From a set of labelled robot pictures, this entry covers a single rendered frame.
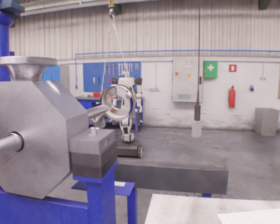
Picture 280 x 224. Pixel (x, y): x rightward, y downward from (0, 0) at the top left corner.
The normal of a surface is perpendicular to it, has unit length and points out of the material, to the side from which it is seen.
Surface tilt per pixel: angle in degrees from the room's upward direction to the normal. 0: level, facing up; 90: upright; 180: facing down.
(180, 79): 90
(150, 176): 90
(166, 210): 0
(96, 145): 90
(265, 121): 93
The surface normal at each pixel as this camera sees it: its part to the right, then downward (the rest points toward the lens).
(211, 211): 0.00, -0.99
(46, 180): -0.19, 0.15
